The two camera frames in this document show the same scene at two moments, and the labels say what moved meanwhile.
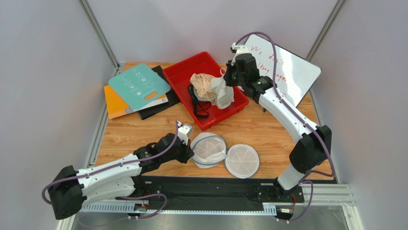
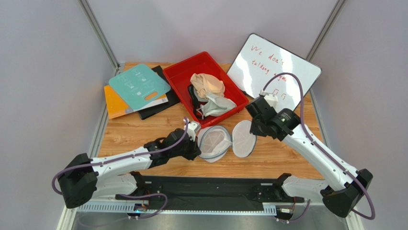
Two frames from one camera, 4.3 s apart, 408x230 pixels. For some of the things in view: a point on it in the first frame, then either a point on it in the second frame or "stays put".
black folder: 173,98 stays put
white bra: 224,95 -> 213,106
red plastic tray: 178,76 stays put
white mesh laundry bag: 241,161 -> 215,142
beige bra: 201,83 stays put
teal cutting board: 139,86 stays put
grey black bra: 201,105 stays put
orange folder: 115,108 stays put
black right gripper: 230,76 -> 255,124
